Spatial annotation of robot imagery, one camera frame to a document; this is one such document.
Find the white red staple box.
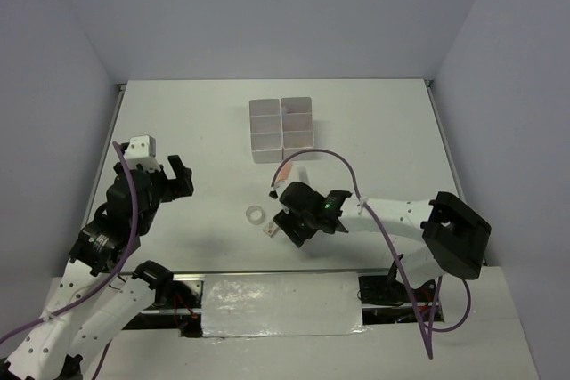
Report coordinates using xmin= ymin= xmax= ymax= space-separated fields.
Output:
xmin=263 ymin=220 xmax=281 ymax=238

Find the pink yellow highlighter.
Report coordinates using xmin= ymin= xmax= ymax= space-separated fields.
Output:
xmin=276 ymin=162 xmax=292 ymax=182

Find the clear tape roll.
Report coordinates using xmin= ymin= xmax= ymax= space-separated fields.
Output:
xmin=245 ymin=206 xmax=265 ymax=225

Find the orange highlighter clear cap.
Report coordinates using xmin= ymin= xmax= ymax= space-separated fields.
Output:
xmin=298 ymin=166 xmax=309 ymax=184

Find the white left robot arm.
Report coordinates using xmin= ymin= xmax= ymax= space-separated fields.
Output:
xmin=1 ymin=155 xmax=199 ymax=379

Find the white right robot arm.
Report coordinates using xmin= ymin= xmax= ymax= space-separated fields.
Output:
xmin=271 ymin=182 xmax=492 ymax=301

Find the white right divided container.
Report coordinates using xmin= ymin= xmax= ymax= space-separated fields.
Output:
xmin=281 ymin=97 xmax=314 ymax=158

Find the white divided container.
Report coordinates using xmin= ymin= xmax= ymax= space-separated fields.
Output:
xmin=248 ymin=99 xmax=283 ymax=164
xmin=281 ymin=97 xmax=314 ymax=158

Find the silver foil cover plate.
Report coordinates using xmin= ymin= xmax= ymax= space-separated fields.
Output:
xmin=201 ymin=272 xmax=365 ymax=338

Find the white left divided container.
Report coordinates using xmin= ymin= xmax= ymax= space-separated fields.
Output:
xmin=248 ymin=99 xmax=283 ymax=164

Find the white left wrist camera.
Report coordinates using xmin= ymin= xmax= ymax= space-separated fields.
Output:
xmin=124 ymin=135 xmax=156 ymax=162

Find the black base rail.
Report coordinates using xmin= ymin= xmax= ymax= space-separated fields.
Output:
xmin=116 ymin=267 xmax=446 ymax=337

